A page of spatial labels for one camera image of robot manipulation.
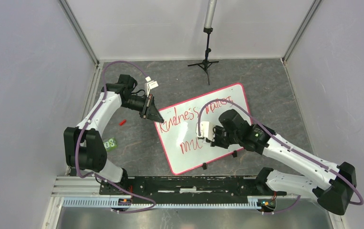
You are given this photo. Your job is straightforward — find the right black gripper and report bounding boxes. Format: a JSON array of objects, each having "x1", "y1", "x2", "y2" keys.
[{"x1": 206, "y1": 124, "x2": 240, "y2": 149}]

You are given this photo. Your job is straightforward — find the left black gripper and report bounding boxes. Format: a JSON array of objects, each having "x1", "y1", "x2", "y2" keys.
[{"x1": 122, "y1": 94, "x2": 164, "y2": 124}]

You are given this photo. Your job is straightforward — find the red marker cap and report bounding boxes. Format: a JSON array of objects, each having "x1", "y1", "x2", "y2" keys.
[{"x1": 119, "y1": 119, "x2": 127, "y2": 126}]

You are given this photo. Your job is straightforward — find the pink-framed whiteboard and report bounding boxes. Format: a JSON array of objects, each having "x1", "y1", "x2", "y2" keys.
[{"x1": 155, "y1": 83, "x2": 251, "y2": 175}]

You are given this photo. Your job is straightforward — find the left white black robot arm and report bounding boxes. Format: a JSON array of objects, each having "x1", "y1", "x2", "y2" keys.
[{"x1": 63, "y1": 74, "x2": 164, "y2": 195}]

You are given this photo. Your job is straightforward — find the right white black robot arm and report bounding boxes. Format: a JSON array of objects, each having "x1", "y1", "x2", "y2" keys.
[{"x1": 197, "y1": 109, "x2": 357, "y2": 216}]

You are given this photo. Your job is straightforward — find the green monster eraser toy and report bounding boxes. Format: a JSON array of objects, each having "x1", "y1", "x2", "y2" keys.
[{"x1": 104, "y1": 137, "x2": 118, "y2": 152}]

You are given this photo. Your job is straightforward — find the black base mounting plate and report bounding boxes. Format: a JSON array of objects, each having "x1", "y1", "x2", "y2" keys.
[{"x1": 99, "y1": 176, "x2": 287, "y2": 205}]

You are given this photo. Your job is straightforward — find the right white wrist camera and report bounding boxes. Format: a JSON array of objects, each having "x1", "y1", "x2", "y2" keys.
[{"x1": 197, "y1": 121, "x2": 216, "y2": 142}]

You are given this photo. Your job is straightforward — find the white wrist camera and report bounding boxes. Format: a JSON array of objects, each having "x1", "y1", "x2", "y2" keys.
[
  {"x1": 144, "y1": 76, "x2": 158, "y2": 96},
  {"x1": 197, "y1": 121, "x2": 216, "y2": 142}
]

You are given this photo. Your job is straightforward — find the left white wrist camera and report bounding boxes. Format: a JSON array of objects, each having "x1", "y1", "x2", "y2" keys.
[{"x1": 144, "y1": 76, "x2": 158, "y2": 96}]

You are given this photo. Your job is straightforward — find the white slotted cable duct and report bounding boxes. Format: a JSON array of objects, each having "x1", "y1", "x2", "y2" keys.
[{"x1": 62, "y1": 197, "x2": 275, "y2": 210}]

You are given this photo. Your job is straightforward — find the black tripod camera stand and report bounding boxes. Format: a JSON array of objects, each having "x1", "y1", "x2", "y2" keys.
[{"x1": 187, "y1": 0, "x2": 219, "y2": 85}]

